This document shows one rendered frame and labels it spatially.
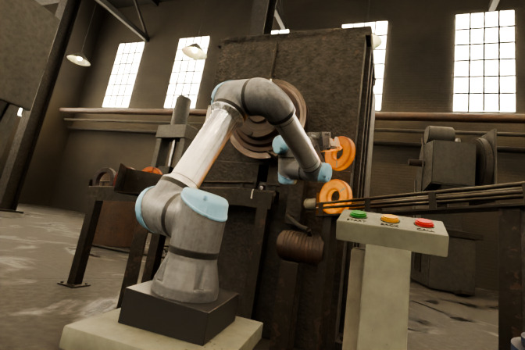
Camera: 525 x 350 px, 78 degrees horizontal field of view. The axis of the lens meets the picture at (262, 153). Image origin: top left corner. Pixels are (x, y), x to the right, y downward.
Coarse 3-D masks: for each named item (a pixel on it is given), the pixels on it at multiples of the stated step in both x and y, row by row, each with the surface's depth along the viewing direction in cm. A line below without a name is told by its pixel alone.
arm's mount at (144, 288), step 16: (128, 288) 68; (144, 288) 70; (128, 304) 67; (144, 304) 66; (160, 304) 66; (176, 304) 65; (192, 304) 66; (208, 304) 68; (224, 304) 71; (128, 320) 66; (144, 320) 65; (160, 320) 65; (176, 320) 64; (192, 320) 63; (208, 320) 63; (224, 320) 72; (176, 336) 63; (192, 336) 62; (208, 336) 64
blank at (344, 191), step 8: (328, 184) 143; (336, 184) 140; (344, 184) 137; (320, 192) 145; (328, 192) 142; (344, 192) 136; (320, 200) 144; (328, 200) 142; (336, 208) 137; (344, 208) 134
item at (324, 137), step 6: (312, 132) 135; (318, 132) 137; (324, 132) 136; (312, 138) 135; (318, 138) 136; (324, 138) 136; (312, 144) 132; (318, 144) 136; (324, 144) 136; (324, 150) 136
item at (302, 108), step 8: (272, 80) 183; (280, 80) 181; (288, 88) 178; (296, 96) 175; (304, 104) 172; (304, 112) 171; (304, 120) 170; (304, 128) 173; (232, 136) 183; (248, 152) 177; (256, 152) 175; (264, 152) 173; (272, 152) 172
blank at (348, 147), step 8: (344, 144) 142; (352, 144) 140; (328, 152) 149; (336, 152) 148; (344, 152) 141; (352, 152) 138; (328, 160) 147; (336, 160) 143; (344, 160) 139; (352, 160) 139; (336, 168) 142; (344, 168) 141
